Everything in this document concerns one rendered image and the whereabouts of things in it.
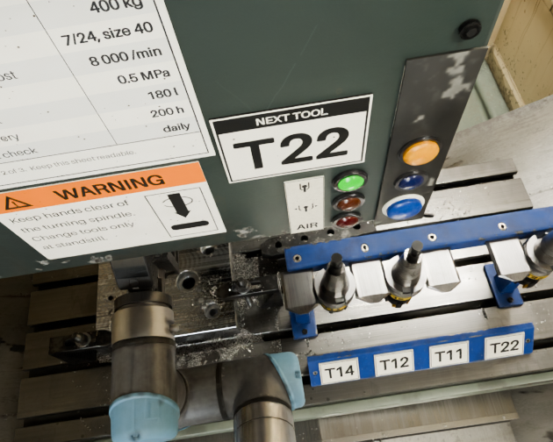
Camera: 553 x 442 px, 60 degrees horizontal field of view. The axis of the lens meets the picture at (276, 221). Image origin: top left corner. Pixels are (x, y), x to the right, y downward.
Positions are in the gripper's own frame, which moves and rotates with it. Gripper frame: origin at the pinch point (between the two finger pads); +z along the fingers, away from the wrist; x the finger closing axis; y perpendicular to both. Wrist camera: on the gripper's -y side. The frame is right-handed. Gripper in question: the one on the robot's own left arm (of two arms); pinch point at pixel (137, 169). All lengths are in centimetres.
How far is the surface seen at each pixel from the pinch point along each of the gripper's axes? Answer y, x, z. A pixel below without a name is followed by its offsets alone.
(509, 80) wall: 73, 100, 63
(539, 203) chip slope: 60, 86, 11
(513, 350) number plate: 45, 60, -26
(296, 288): 16.3, 19.5, -15.4
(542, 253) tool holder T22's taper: 14, 57, -17
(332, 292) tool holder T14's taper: 13.6, 24.7, -17.9
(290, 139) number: -30.4, 20.5, -21.1
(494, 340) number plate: 43, 56, -24
